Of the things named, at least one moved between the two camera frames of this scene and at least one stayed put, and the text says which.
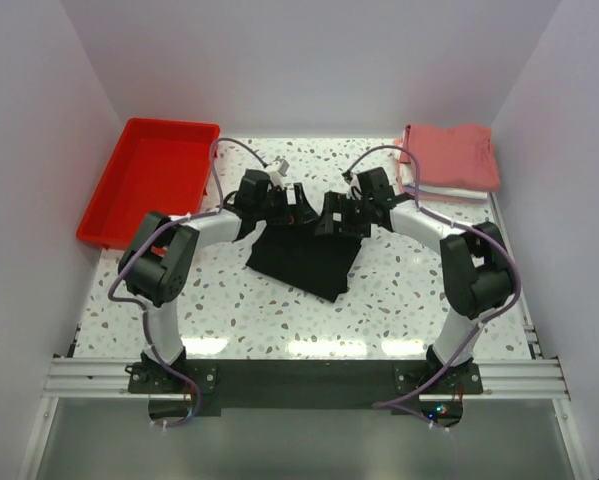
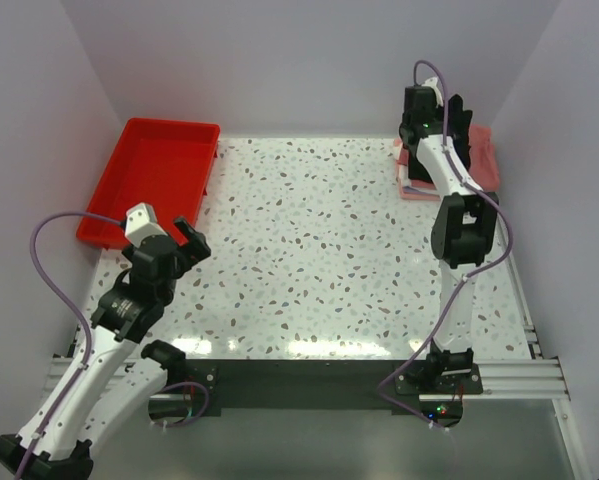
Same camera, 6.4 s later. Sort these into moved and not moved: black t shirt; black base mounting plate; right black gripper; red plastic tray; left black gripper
Moved: right black gripper; left black gripper; black t shirt
Not moved: black base mounting plate; red plastic tray
